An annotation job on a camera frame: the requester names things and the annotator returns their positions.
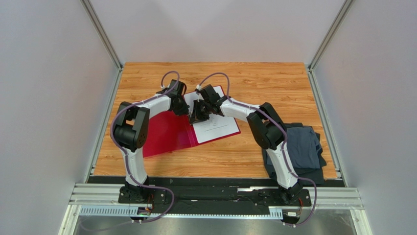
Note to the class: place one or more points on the white paper sheet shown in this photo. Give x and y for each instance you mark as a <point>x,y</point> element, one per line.
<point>215,128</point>

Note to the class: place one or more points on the right aluminium corner post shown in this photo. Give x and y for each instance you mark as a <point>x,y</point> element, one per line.
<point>346,6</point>

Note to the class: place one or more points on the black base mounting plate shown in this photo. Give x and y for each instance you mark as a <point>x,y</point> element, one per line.
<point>208,196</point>

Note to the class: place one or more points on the dark blue folded cloth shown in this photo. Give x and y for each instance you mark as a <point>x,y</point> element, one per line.
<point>305,152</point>

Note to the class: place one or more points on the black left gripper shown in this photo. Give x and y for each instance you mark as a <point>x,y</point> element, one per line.
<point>184,109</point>

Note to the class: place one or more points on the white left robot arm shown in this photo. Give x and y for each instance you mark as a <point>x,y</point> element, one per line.
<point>129,131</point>

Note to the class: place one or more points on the aluminium corner post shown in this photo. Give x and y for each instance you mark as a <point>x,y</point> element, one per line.
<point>346,6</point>
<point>91,12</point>

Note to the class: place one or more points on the red plastic folder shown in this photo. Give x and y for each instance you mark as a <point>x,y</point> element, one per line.
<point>166,131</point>

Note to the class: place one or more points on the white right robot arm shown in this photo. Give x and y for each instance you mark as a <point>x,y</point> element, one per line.
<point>266,127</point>

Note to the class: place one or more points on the left aluminium corner post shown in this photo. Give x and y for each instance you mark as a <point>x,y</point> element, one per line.
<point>91,12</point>

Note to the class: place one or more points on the aluminium frame rail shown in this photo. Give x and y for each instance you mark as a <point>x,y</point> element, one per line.
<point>96,199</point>

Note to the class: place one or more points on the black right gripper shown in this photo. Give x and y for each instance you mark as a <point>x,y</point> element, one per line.
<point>199,113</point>

